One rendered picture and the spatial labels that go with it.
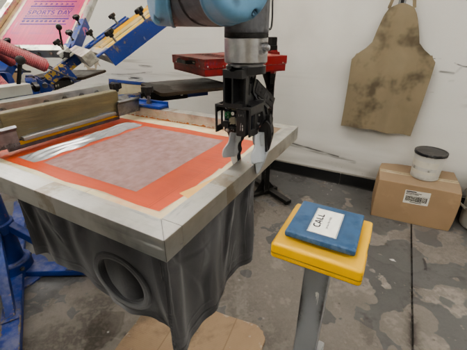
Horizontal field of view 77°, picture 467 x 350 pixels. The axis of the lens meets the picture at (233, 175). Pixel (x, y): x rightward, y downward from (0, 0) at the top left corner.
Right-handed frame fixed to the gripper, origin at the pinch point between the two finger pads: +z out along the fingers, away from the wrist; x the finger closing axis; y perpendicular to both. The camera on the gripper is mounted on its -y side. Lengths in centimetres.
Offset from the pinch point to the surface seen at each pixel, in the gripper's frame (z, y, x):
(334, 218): 1.0, 10.2, 20.0
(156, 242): -0.1, 29.1, 0.6
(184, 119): 1.1, -25.4, -36.0
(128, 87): 32, -194, -246
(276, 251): 4.0, 18.4, 13.8
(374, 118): 34, -195, 14
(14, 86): -9, -1, -85
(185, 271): 22.5, 13.5, -8.4
